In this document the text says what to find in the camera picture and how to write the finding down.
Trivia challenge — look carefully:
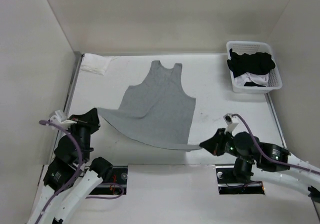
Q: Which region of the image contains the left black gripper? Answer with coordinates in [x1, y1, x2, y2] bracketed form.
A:
[65, 107, 102, 162]

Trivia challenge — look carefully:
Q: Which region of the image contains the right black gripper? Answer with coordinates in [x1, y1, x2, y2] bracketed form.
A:
[199, 127, 254, 162]

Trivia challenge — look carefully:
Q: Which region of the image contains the grey tank top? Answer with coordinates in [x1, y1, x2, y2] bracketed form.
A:
[97, 60, 200, 151]

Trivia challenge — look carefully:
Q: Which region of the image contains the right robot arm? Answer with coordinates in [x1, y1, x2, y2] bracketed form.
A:
[200, 128, 320, 203]

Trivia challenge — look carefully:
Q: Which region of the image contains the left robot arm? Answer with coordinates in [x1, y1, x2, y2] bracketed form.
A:
[28, 108, 113, 224]

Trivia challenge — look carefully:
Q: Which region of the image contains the folded white tank top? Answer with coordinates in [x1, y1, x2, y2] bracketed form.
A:
[80, 53, 118, 75]

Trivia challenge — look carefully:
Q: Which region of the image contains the white tank top in basket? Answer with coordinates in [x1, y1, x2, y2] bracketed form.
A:
[234, 72, 269, 87]

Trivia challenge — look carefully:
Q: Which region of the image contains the black tank top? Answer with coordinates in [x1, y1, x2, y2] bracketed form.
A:
[227, 48, 276, 78]

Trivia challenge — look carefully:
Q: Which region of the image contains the white plastic laundry basket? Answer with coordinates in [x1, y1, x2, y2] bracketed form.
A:
[226, 41, 283, 94]

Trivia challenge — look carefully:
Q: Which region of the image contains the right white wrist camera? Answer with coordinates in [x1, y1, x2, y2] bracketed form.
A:
[223, 113, 239, 133]

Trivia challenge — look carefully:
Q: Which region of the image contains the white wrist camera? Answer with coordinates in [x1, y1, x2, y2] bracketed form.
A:
[223, 113, 239, 133]
[49, 110, 67, 125]

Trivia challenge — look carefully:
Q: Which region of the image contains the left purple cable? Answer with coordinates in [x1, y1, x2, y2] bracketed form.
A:
[38, 119, 125, 217]

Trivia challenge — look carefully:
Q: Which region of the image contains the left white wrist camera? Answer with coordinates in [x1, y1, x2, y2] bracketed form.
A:
[49, 110, 67, 125]

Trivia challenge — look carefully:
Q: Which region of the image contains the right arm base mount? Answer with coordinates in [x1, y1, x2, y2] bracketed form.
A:
[216, 165, 265, 195]

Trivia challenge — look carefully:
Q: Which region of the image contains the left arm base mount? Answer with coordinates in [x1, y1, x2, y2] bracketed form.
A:
[78, 164, 128, 199]

